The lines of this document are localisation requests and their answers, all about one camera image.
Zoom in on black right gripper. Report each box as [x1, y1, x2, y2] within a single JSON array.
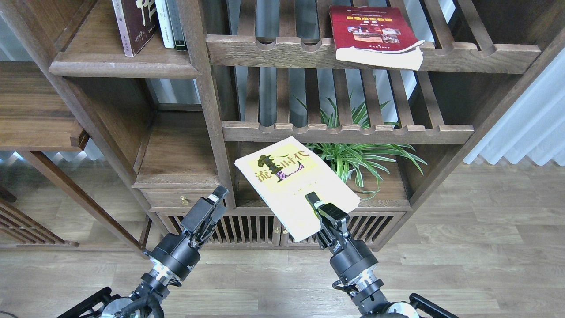
[[305, 192, 378, 285]]

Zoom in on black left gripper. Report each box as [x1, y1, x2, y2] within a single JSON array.
[[148, 185, 229, 283]]

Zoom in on yellow-green book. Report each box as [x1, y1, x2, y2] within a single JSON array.
[[235, 137, 361, 241]]

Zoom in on red book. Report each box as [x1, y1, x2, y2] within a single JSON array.
[[329, 5, 424, 71]]

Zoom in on maroon book white characters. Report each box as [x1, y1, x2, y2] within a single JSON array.
[[112, 0, 158, 57]]

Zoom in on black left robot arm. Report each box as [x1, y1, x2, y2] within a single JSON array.
[[62, 185, 228, 318]]

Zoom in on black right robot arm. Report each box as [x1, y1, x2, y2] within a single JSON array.
[[305, 193, 456, 318]]

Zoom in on brass drawer knob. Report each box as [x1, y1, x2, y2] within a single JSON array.
[[180, 197, 190, 206]]

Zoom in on green spider plant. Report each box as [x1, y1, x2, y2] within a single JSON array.
[[305, 97, 428, 200]]

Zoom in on dark wooden bookshelf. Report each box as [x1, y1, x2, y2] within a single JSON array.
[[1, 0, 564, 250]]

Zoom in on dark green upright book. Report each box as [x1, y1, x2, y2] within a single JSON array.
[[166, 0, 187, 52]]

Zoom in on white upright book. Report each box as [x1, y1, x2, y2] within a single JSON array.
[[155, 0, 175, 49]]

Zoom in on white curtain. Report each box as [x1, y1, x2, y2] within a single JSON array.
[[463, 50, 565, 166]]

